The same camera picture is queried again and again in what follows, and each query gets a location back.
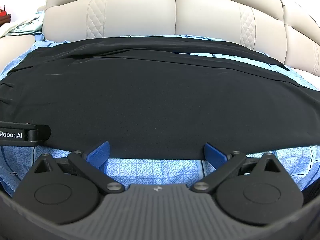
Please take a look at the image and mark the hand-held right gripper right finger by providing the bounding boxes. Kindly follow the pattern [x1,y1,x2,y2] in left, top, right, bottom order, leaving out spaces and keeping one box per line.
[192,143,288,194]

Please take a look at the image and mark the black pants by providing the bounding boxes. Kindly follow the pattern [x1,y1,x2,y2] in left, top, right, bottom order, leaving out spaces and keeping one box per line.
[0,36,320,161]

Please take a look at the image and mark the white cloth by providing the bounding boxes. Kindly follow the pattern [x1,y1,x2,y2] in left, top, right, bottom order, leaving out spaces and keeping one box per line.
[0,22,18,38]

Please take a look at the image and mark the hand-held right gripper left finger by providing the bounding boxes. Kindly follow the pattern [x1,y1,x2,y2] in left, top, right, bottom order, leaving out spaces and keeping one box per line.
[31,141,126,194]

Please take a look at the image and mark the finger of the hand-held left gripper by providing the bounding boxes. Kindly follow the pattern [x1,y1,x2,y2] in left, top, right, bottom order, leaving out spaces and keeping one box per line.
[27,123,52,143]

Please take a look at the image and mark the blue plaid blanket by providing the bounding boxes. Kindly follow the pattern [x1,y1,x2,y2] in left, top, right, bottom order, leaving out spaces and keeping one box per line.
[0,34,320,198]

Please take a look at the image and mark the light green cloth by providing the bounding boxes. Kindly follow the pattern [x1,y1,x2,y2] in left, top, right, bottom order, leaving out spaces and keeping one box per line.
[5,9,47,37]

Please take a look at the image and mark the brown wooden cabinet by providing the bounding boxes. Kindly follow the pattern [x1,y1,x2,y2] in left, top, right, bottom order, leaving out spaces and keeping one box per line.
[0,5,12,27]

